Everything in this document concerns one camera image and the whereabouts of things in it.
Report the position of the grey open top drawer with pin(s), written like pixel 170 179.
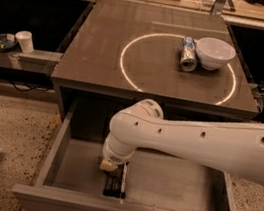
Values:
pixel 71 179

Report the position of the white paper cup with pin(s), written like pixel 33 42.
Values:
pixel 25 41

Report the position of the low grey side shelf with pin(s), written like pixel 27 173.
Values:
pixel 39 61

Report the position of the dark round dish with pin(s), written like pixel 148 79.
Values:
pixel 7 42

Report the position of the white ceramic bowl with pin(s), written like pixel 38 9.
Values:
pixel 214 53

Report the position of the grey counter cabinet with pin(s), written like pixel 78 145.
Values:
pixel 132 50

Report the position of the silver blue soda can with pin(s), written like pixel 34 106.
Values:
pixel 188 58

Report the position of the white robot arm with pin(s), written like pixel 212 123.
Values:
pixel 235 148

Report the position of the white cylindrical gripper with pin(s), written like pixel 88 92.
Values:
pixel 115 157

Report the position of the black rxbar chocolate bar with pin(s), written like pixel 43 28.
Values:
pixel 116 183

